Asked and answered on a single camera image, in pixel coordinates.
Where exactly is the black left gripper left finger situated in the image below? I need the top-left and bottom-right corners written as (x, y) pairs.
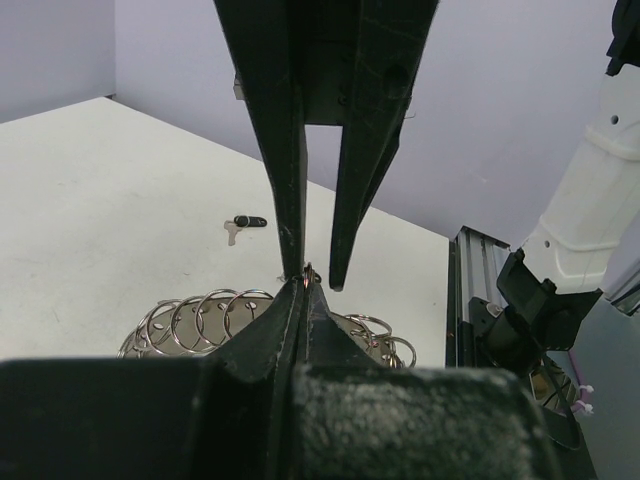
top-left (1, 279), bottom-right (305, 479)

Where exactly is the aluminium table edge rail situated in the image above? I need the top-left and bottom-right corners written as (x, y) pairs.
top-left (445, 227), bottom-right (509, 368)

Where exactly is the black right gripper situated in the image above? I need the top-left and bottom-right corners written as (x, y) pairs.
top-left (215, 1), bottom-right (438, 291)

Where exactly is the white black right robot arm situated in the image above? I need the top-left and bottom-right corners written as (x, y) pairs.
top-left (215, 1), bottom-right (639, 374)

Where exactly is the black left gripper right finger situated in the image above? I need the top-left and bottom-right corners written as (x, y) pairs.
top-left (290, 283), bottom-right (562, 479)

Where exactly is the silver key with black tag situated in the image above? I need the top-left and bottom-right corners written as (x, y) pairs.
top-left (224, 215), bottom-right (268, 246)

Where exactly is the metal key ring disc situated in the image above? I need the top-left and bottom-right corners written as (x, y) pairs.
top-left (117, 289), bottom-right (418, 369)

